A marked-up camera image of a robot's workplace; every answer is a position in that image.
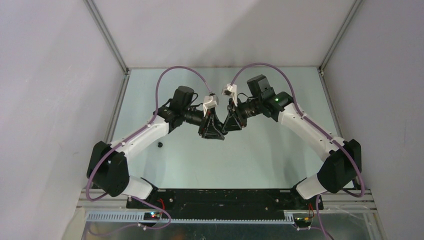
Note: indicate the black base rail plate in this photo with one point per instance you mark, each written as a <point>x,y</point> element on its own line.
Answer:
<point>231,204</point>

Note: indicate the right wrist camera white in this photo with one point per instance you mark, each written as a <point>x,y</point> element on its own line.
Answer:
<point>230,90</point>

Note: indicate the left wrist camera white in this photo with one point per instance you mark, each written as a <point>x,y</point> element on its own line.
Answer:
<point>209,102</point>

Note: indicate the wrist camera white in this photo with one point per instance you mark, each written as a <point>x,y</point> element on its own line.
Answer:
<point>209,102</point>
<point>230,90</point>

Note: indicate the left controller board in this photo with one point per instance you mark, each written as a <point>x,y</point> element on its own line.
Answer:
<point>152,216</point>

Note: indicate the controller board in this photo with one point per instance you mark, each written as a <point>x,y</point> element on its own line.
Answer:
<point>152,216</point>
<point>302,223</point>

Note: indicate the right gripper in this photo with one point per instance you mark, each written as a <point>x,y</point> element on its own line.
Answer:
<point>231,123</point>

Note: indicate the grey slotted cable duct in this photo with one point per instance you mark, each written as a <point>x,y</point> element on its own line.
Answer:
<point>137,217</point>

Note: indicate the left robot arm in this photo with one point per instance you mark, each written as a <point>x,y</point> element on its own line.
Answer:
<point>108,166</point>

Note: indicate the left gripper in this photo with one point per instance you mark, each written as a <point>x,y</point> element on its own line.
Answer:
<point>210,130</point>

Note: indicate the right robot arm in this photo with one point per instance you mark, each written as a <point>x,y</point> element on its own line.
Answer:
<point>342,160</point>

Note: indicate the right controller board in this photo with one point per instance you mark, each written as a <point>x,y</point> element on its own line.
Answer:
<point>302,223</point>

